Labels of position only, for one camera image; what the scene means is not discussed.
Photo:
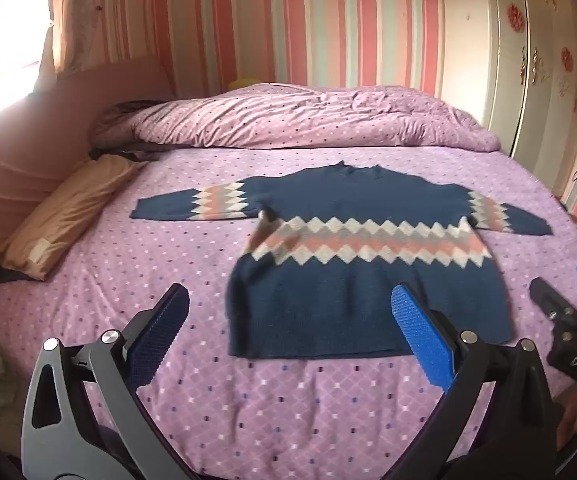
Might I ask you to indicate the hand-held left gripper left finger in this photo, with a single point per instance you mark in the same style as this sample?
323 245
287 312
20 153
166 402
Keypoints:
162 327

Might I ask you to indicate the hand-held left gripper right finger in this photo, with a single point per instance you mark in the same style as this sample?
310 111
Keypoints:
421 332

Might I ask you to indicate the navy patterned knit sweater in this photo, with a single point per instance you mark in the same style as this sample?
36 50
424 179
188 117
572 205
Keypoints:
343 300

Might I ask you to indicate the bed with purple dotted sheet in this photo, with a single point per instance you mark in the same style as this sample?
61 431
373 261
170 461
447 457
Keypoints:
168 250

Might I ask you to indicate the tan pillow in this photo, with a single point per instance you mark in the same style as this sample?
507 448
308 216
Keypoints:
58 220

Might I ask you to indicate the dark brown blanket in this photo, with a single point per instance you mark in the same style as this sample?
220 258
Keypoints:
133 152

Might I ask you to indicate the cream wardrobe with flower decals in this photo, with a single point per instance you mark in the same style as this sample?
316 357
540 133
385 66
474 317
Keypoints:
518 60

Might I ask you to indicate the pink padded headboard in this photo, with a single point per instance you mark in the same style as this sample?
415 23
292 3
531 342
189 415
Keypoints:
18 150

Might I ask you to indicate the purple dotted duvet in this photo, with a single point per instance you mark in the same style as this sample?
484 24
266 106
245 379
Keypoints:
293 120

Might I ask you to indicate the yellow object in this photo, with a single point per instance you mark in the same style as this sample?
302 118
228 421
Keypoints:
243 83

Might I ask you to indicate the bright window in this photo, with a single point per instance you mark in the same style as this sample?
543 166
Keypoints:
3 60

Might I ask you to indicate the pink curtain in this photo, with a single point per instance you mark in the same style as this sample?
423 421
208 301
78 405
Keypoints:
83 20

